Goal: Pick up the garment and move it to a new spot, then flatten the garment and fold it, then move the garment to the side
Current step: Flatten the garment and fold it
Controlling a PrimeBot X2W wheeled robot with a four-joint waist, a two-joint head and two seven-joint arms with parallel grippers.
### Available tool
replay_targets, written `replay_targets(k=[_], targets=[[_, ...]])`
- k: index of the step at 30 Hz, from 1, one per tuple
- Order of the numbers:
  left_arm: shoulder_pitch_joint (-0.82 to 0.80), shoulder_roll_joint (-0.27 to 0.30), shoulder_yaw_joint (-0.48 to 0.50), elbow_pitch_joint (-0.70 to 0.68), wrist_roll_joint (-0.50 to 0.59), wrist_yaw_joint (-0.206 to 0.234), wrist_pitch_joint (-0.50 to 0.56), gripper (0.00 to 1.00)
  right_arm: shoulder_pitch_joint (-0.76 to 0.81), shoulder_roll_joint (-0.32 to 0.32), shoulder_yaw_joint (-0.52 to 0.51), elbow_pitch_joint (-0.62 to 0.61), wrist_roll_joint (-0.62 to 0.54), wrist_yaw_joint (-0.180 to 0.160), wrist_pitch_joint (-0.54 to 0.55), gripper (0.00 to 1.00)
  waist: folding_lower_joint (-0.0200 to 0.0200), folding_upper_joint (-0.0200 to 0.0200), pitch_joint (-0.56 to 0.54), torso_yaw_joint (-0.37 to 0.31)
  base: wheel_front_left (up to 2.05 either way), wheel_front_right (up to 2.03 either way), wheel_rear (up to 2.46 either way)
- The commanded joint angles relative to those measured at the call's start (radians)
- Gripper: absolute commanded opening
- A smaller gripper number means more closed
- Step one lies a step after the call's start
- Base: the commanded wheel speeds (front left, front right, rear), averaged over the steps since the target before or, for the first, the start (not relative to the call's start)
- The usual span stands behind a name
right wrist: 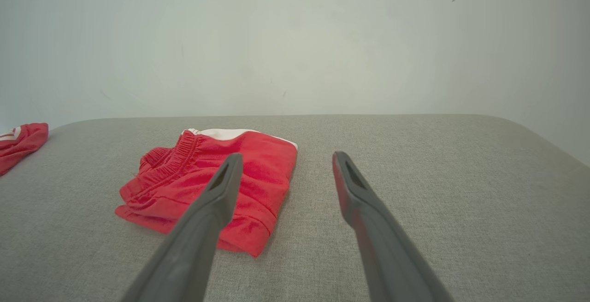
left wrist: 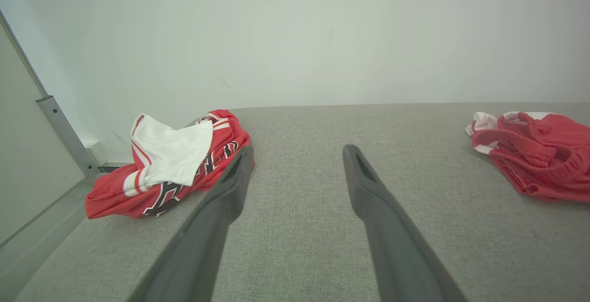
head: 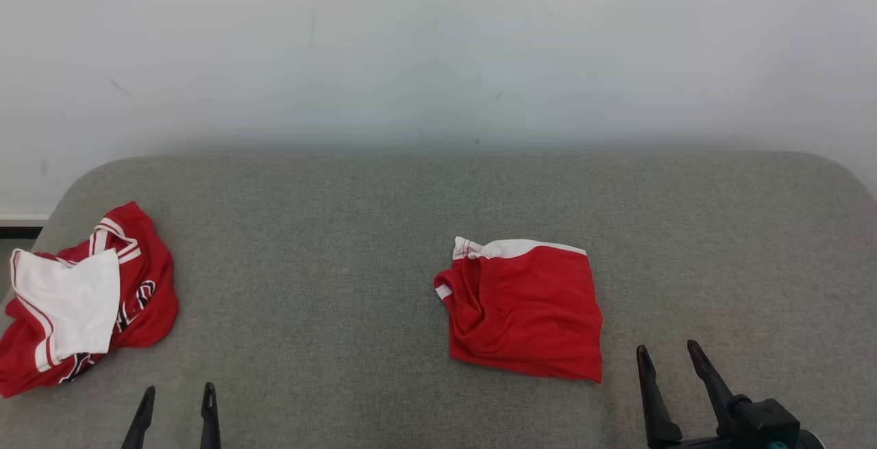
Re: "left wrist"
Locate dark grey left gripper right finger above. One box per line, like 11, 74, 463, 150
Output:
342, 144, 468, 302

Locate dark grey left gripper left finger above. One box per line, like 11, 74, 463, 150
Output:
129, 145, 254, 302

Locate red white lettered jersey shirt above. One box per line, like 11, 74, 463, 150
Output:
84, 110, 252, 220

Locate red shorts with white trim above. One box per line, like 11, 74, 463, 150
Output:
465, 111, 590, 204

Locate grey fabric sofa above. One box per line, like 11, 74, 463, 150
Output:
14, 102, 590, 302

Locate small white wall box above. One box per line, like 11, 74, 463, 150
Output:
84, 141, 109, 165

